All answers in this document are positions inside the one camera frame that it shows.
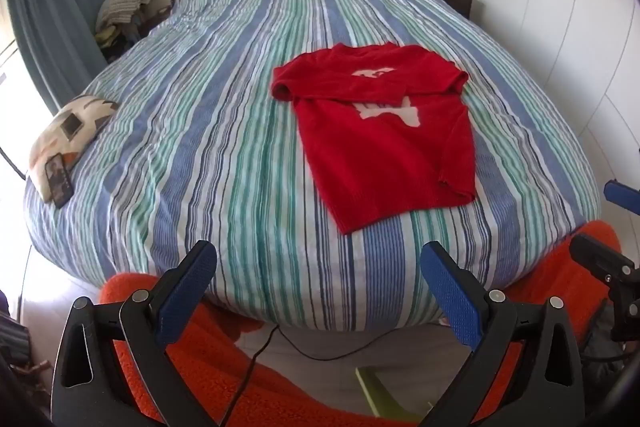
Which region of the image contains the pile of folded clothes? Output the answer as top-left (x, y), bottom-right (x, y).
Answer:
top-left (95, 0), bottom-right (157, 64)

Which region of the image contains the red knit sweater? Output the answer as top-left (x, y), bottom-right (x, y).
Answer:
top-left (270, 43), bottom-right (476, 236)

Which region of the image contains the striped bed cover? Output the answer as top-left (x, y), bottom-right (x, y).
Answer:
top-left (22, 0), bottom-right (601, 332)

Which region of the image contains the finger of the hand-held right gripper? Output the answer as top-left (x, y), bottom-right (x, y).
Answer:
top-left (569, 233), bottom-right (639, 282)
top-left (603, 179), bottom-right (640, 214)

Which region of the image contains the white wardrobe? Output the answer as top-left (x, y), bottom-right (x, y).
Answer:
top-left (472, 0), bottom-right (640, 188)

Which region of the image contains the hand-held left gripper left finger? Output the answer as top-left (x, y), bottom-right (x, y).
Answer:
top-left (50, 240), bottom-right (218, 427)

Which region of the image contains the blue curtain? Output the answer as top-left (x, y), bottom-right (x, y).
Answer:
top-left (6, 0), bottom-right (122, 115)

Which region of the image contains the light green board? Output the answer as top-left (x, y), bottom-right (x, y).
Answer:
top-left (354, 366), bottom-right (432, 414)

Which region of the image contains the black cable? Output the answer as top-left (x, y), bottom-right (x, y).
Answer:
top-left (234, 323), bottom-right (442, 410)

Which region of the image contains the patterned cushion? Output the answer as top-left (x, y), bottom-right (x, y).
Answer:
top-left (27, 95), bottom-right (120, 202)

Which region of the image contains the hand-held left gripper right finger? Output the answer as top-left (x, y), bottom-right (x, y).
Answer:
top-left (420, 241), bottom-right (587, 427)

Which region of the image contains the black smartphone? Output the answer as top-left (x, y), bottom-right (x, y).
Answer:
top-left (44, 153), bottom-right (75, 209)

